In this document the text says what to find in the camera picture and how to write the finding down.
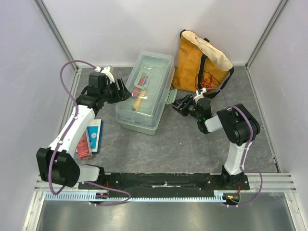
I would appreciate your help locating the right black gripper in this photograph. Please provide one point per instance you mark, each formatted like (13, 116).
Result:
(186, 106)

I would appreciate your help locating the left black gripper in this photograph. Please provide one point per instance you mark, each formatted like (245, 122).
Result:
(126, 95)

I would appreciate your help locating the yellow utility knife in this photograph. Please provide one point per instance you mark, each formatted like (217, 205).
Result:
(139, 99)

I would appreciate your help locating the red black utility knife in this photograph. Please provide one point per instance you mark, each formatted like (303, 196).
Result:
(139, 84)

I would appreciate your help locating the green plastic tool box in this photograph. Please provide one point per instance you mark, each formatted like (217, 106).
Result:
(149, 83)

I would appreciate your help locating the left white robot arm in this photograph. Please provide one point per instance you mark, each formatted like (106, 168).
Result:
(56, 163)

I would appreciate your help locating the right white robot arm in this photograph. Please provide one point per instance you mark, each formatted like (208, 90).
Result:
(240, 128)

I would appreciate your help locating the yellow tote bag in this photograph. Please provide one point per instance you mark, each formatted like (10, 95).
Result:
(201, 65)

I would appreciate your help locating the blue white box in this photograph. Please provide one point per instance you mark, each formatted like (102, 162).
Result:
(95, 132)

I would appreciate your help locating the red box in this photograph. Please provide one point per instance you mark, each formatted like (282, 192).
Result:
(83, 146)

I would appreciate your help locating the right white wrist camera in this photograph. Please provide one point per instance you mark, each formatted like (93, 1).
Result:
(200, 94)

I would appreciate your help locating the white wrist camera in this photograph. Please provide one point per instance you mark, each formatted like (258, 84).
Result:
(200, 94)
(108, 71)

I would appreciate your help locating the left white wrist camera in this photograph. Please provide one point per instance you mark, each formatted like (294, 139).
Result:
(108, 71)

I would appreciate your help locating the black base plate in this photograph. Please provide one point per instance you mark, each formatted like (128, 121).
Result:
(171, 185)

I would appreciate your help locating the blue cable duct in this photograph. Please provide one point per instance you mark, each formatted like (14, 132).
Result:
(99, 197)

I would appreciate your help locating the aluminium frame rail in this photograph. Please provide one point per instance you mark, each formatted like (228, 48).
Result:
(272, 182)

